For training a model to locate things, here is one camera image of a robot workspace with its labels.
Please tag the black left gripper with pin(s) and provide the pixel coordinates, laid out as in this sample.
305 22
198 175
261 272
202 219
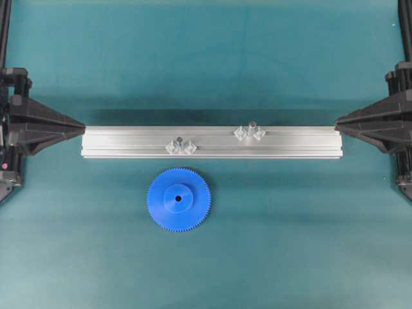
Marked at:
51 127

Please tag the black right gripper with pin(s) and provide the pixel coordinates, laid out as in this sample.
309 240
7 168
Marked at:
384 114

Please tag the large blue plastic gear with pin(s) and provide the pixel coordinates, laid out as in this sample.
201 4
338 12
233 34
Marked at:
178 199

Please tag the tall steel shaft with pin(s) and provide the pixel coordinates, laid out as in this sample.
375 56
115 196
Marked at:
251 128

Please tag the short steel shaft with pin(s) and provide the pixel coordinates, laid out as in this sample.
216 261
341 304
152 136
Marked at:
179 141

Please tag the long aluminium extrusion rail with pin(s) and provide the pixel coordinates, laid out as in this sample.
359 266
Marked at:
285 142

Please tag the black right frame post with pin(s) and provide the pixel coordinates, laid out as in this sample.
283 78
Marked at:
404 16

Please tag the black frame post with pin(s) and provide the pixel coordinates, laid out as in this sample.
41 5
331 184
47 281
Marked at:
404 16
5 12

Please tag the black left frame post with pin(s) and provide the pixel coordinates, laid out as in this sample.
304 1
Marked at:
5 12

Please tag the clear bracket beside short shaft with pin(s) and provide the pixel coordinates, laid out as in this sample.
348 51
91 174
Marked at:
173 147

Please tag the clear bracket beside tall shaft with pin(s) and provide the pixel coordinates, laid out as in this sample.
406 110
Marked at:
240 133

